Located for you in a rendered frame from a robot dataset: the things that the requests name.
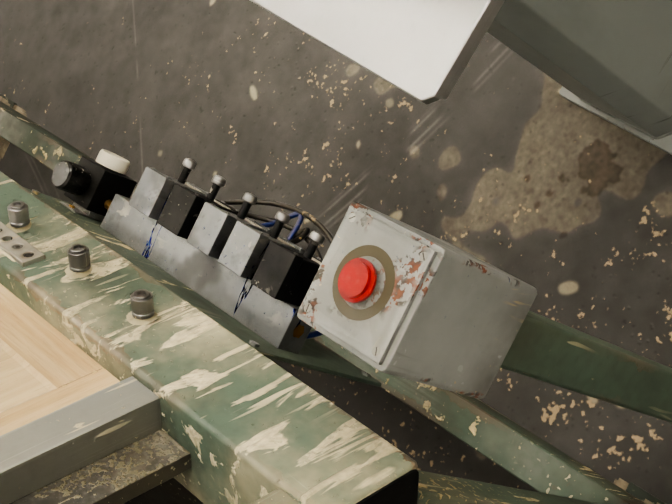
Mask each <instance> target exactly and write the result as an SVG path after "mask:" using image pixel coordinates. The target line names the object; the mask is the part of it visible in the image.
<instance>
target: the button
mask: <svg viewBox="0 0 672 504"><path fill-rule="evenodd" d="M376 281H377V274H376V270H375V267H374V265H373V264H372V263H371V262H370V261H369V260H366V259H364V258H355V259H352V260H350V261H349V262H348V263H346V264H345V266H344V267H343V268H342V270H341V272H340V274H339V278H338V289H339V292H340V295H341V296H342V297H343V299H345V300H346V301H348V302H351V303H360V302H362V301H364V300H366V299H367V298H368V297H369V296H370V295H371V294H372V292H373V290H374V288H375V285H376Z"/></svg>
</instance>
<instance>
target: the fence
mask: <svg viewBox="0 0 672 504"><path fill-rule="evenodd" d="M160 429H162V421H161V408H160V398H159V397H158V396H157V395H156V394H154V393H153V392H152V391H151V390H149V389H148V388H147V387H146V386H144V385H143V384H142V383H141V382H139V381H138V380H137V379H136V378H134V377H133V376H131V377H129V378H127V379H125V380H122V381H120V382H118V383H116V384H114V385H111V386H109V387H107V388H105V389H103V390H100V391H98V392H96V393H94V394H92V395H89V396H87V397H85V398H83V399H81V400H78V401H76V402H74V403H72V404H70V405H67V406H65V407H63V408H61V409H59V410H56V411H54V412H52V413H50V414H48V415H45V416H43V417H41V418H39V419H37V420H34V421H32V422H30V423H28V424H26V425H23V426H21V427H19V428H17V429H15V430H12V431H10V432H8V433H6V434H4V435H1V436H0V504H10V503H12V502H14V501H16V500H18V499H20V498H22V497H24V496H26V495H28V494H30V493H32V492H34V491H36V490H38V489H40V488H42V487H44V486H46V485H48V484H50V483H52V482H54V481H56V480H58V479H60V478H62V477H65V476H67V475H69V474H71V473H73V472H75V471H77V470H79V469H81V468H83V467H85V466H87V465H89V464H91V463H93V462H95V461H97V460H99V459H101V458H103V457H105V456H107V455H109V454H111V453H113V452H115V451H117V450H120V449H122V448H124V447H126V446H128V445H130V444H132V443H134V442H136V441H138V440H140V439H142V438H144V437H146V436H148V435H150V434H152V433H154V432H156V431H158V430H160Z"/></svg>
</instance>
